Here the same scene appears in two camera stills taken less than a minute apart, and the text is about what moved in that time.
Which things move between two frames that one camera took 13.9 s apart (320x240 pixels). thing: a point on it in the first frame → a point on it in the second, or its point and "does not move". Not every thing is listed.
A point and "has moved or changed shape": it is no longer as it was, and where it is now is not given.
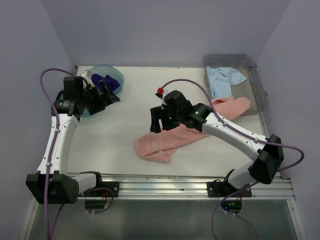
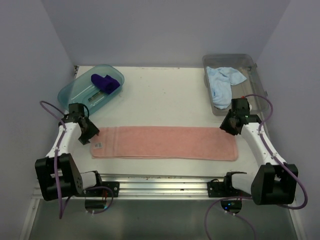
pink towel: [160, 145] has moved or changed shape
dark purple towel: [112, 83] does not move
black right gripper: [158, 112] → [224, 126]
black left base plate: [114, 186] does not move
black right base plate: [218, 189] does not move
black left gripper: [103, 100] → [93, 131]
